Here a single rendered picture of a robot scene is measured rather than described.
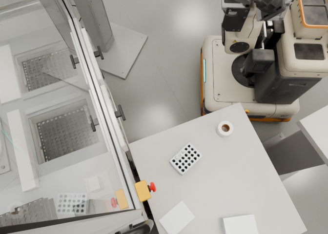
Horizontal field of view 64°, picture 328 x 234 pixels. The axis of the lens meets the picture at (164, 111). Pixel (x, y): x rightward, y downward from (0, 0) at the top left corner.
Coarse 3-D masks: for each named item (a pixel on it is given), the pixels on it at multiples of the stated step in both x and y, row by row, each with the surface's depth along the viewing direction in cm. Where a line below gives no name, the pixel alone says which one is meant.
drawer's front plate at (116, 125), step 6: (102, 90) 112; (108, 96) 114; (108, 102) 110; (108, 108) 109; (114, 114) 109; (114, 120) 108; (114, 126) 107; (120, 132) 106; (120, 138) 105; (126, 150) 112
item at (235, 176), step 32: (192, 128) 124; (224, 128) 124; (160, 160) 119; (224, 160) 119; (256, 160) 119; (160, 192) 114; (192, 192) 114; (224, 192) 114; (256, 192) 114; (160, 224) 110; (192, 224) 110; (256, 224) 110; (288, 224) 110
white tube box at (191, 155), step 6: (186, 144) 117; (180, 150) 117; (186, 150) 120; (192, 150) 120; (174, 156) 116; (180, 156) 116; (186, 156) 116; (192, 156) 119; (198, 156) 119; (174, 162) 115; (180, 162) 115; (186, 162) 118; (192, 162) 118; (180, 168) 117; (186, 168) 117
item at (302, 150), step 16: (320, 112) 127; (304, 128) 125; (320, 128) 124; (272, 144) 197; (288, 144) 151; (304, 144) 137; (320, 144) 121; (272, 160) 179; (288, 160) 160; (304, 160) 144; (320, 160) 131; (288, 176) 189
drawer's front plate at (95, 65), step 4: (84, 28) 123; (84, 32) 122; (84, 36) 121; (88, 40) 120; (88, 44) 120; (88, 48) 119; (92, 48) 126; (92, 52) 118; (92, 56) 118; (92, 60) 117; (96, 60) 121; (96, 64) 116; (96, 68) 116; (96, 72) 115; (100, 72) 118; (100, 76) 114; (100, 80) 115; (104, 84) 119
